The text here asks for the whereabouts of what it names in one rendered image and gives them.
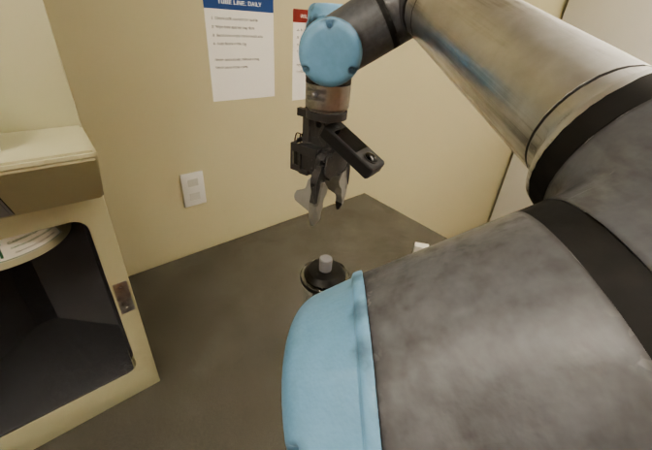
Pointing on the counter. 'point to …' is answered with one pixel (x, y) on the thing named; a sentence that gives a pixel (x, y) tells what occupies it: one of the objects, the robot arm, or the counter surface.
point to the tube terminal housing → (144, 365)
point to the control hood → (48, 169)
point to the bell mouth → (30, 245)
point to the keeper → (123, 297)
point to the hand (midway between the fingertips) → (329, 213)
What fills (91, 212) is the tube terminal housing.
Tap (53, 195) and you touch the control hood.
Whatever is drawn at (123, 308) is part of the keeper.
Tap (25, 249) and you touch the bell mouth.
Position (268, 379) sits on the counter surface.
